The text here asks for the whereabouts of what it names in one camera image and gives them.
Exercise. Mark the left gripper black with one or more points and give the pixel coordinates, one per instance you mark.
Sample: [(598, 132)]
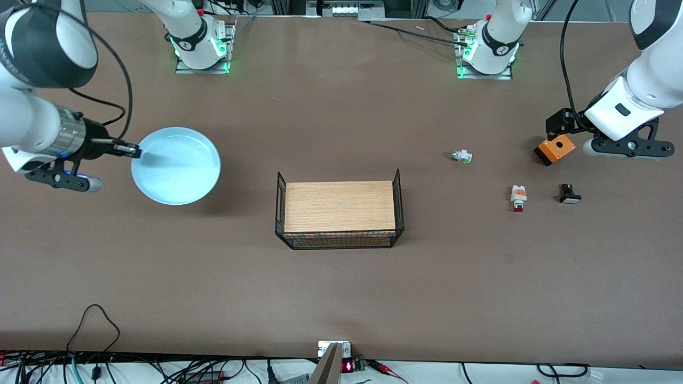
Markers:
[(563, 121)]

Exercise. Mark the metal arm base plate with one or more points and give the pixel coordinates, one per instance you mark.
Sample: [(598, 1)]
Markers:
[(203, 71), (483, 77)]

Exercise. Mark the red push button switch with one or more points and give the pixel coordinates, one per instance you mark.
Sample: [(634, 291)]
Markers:
[(518, 196)]

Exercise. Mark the small red display module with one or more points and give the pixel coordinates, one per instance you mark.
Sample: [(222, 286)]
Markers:
[(348, 366)]

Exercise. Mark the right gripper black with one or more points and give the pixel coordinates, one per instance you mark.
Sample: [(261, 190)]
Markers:
[(95, 143)]

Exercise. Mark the black square white-top button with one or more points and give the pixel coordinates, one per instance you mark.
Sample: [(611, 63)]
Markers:
[(570, 198)]

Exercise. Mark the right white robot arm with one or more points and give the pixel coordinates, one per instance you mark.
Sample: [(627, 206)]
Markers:
[(32, 122)]

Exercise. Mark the green push button switch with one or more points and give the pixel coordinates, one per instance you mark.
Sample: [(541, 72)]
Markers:
[(462, 156)]

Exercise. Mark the light blue round plate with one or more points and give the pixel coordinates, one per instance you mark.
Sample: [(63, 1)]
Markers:
[(181, 168)]

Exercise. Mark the red clip lead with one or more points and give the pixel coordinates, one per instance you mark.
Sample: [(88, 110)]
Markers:
[(384, 367)]

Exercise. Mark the orange button enclosure box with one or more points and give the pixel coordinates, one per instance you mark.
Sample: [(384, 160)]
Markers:
[(552, 152)]

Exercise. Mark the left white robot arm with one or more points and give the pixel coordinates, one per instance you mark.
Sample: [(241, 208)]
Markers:
[(648, 80)]

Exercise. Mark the grey metal bar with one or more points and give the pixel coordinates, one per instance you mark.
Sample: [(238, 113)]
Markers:
[(328, 368)]

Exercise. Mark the silver mounting bracket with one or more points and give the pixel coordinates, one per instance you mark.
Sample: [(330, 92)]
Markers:
[(323, 349)]

